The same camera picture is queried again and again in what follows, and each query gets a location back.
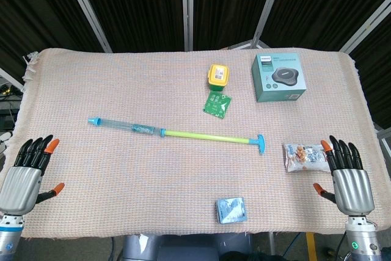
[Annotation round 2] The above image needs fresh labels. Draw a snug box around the small blue cardboard box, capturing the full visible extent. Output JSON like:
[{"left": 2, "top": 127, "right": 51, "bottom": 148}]
[{"left": 215, "top": 196, "right": 247, "bottom": 224}]

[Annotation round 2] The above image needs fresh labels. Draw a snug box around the yellow green mini bin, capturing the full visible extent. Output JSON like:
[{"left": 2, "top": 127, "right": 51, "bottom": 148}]
[{"left": 206, "top": 64, "right": 230, "bottom": 92}]

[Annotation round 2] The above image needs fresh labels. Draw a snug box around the white partition frame post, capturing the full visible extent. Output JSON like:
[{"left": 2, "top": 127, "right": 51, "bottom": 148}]
[
  {"left": 251, "top": 0, "right": 288, "bottom": 48},
  {"left": 181, "top": 0, "right": 195, "bottom": 51},
  {"left": 338, "top": 0, "right": 391, "bottom": 54},
  {"left": 60, "top": 0, "right": 113, "bottom": 53}
]

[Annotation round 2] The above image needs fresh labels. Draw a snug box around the pink woven table cloth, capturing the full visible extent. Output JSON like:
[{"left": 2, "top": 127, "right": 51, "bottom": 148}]
[{"left": 5, "top": 47, "right": 391, "bottom": 240}]

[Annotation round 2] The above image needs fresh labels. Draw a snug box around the green foil sachet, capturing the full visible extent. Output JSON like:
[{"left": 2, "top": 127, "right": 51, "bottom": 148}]
[{"left": 202, "top": 90, "right": 232, "bottom": 119}]

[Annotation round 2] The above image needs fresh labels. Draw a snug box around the green plunger rod blue handle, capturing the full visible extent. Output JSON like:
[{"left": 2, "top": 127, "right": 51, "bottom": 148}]
[{"left": 161, "top": 129, "right": 266, "bottom": 156}]

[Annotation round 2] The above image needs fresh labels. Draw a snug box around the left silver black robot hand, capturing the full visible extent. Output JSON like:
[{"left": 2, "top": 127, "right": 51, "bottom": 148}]
[{"left": 0, "top": 134, "right": 65, "bottom": 216}]

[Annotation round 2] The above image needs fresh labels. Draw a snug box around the teal speaker product box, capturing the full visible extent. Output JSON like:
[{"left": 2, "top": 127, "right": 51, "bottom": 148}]
[{"left": 251, "top": 53, "right": 307, "bottom": 103}]

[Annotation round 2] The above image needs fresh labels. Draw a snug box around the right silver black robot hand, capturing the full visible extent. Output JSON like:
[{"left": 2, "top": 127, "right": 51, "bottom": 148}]
[{"left": 313, "top": 134, "right": 376, "bottom": 216}]

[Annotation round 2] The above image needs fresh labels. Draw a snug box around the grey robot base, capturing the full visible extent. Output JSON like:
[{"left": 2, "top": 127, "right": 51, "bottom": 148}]
[{"left": 122, "top": 232, "right": 254, "bottom": 261}]

